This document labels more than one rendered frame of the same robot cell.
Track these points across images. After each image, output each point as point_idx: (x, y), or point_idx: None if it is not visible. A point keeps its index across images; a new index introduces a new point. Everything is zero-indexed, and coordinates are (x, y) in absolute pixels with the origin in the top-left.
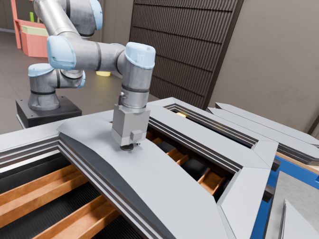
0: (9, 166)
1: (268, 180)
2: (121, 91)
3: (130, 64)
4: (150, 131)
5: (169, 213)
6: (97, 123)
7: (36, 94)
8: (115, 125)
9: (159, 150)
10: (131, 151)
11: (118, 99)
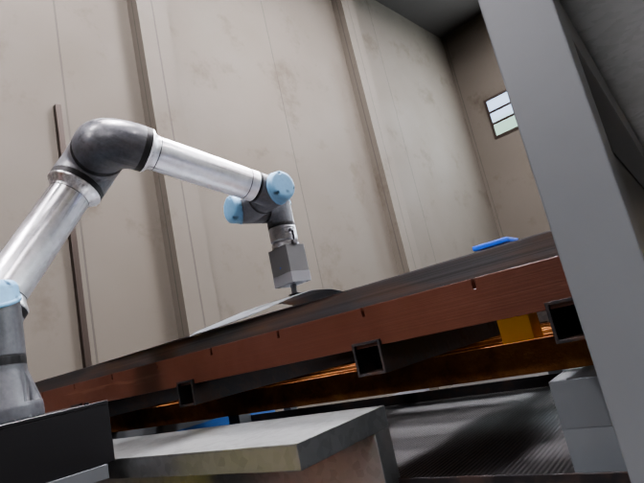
0: (263, 422)
1: None
2: (286, 229)
3: (288, 202)
4: (144, 404)
5: None
6: (218, 323)
7: (21, 361)
8: (295, 265)
9: (290, 304)
10: (303, 296)
11: (293, 234)
